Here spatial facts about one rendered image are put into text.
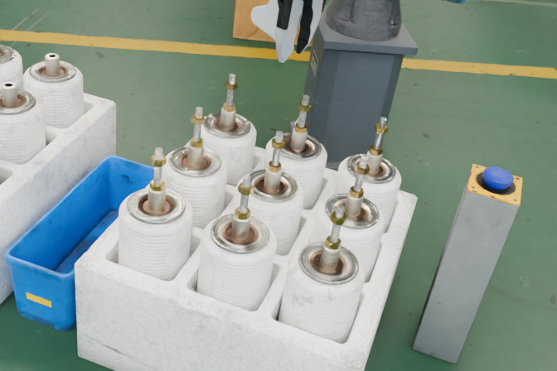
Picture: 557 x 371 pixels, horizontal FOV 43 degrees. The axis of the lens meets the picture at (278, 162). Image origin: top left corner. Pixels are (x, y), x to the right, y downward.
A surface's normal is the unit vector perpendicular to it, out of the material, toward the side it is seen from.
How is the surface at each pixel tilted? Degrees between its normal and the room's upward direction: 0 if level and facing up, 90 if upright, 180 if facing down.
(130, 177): 88
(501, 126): 0
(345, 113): 90
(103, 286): 90
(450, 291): 90
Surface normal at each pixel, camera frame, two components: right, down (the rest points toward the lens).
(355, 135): 0.11, 0.56
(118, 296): -0.33, 0.49
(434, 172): 0.13, -0.82
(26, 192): 0.94, 0.27
